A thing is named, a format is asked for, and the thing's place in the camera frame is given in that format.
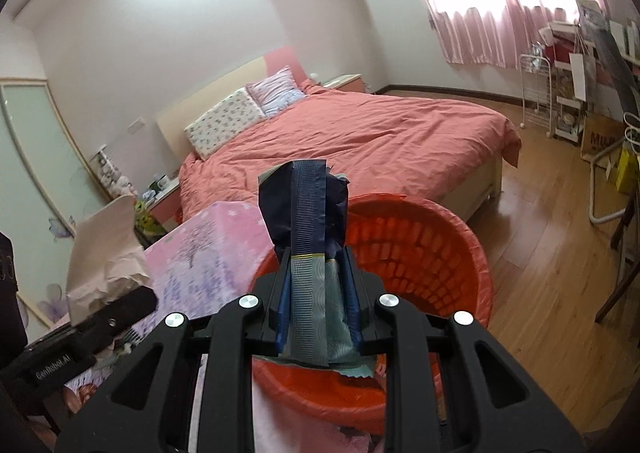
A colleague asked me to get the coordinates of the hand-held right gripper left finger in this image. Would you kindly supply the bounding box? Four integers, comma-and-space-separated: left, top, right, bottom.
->
55, 249, 297, 453

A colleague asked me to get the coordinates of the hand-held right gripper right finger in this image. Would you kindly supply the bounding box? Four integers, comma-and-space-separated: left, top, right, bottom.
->
343, 247, 584, 453

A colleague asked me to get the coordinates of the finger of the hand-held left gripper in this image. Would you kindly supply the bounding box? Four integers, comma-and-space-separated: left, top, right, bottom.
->
74, 285, 159, 335

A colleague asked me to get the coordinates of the beige cloth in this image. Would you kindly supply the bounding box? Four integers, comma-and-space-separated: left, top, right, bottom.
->
65, 196, 153, 329

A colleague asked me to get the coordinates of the blue grey sock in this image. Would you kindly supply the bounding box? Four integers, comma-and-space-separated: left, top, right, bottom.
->
257, 159, 373, 380

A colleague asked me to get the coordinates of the red plastic basket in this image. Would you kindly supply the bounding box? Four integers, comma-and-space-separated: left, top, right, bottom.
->
247, 193, 496, 436

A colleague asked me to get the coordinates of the person's dark clothing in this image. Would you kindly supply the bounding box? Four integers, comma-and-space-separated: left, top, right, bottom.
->
0, 232, 28, 351

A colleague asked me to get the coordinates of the pink floral bed sheet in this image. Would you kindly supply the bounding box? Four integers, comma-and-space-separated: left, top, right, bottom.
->
62, 200, 388, 453

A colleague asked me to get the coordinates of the pink bedside table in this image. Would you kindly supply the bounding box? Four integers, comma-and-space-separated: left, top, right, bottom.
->
322, 74, 373, 94
137, 180, 183, 235

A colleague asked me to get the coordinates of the clear tube of plush toys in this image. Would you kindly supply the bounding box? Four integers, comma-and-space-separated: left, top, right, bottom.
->
89, 146, 156, 236

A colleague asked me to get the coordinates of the salmon duvet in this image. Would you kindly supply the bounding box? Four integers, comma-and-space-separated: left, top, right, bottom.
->
177, 82, 523, 230

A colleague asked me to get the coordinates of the white floral pillow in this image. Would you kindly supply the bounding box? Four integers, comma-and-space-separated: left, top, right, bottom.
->
184, 87, 268, 160

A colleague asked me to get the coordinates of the pink striped pillow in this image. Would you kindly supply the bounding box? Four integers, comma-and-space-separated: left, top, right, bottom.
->
247, 66, 307, 119

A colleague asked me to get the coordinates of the beige and pink headboard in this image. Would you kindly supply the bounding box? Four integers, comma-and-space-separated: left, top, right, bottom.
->
155, 46, 312, 155

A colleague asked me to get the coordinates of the dark wooden table leg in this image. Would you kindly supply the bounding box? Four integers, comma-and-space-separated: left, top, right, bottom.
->
594, 188, 640, 325

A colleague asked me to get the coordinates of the white shelf cart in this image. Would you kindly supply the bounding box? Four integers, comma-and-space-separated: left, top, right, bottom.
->
549, 56, 597, 143

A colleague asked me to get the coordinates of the brown cardboard box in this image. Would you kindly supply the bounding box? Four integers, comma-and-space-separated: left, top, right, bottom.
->
580, 110, 629, 165

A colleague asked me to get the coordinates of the yellow bag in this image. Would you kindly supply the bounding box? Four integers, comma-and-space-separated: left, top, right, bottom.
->
611, 148, 640, 194

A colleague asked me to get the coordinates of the pink curtain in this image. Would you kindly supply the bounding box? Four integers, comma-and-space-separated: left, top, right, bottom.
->
397, 0, 606, 71

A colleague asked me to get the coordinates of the cluttered white shelf unit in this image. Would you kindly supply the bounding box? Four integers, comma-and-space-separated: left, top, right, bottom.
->
542, 0, 640, 114

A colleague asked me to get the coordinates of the white bed frame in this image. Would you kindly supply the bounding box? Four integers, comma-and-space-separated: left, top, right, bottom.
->
440, 156, 503, 226

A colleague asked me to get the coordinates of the white tube chair frame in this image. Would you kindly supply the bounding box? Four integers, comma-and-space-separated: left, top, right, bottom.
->
588, 123, 640, 225

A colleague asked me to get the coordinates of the white wire rack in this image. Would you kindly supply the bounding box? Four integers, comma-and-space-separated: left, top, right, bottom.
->
518, 53, 555, 130

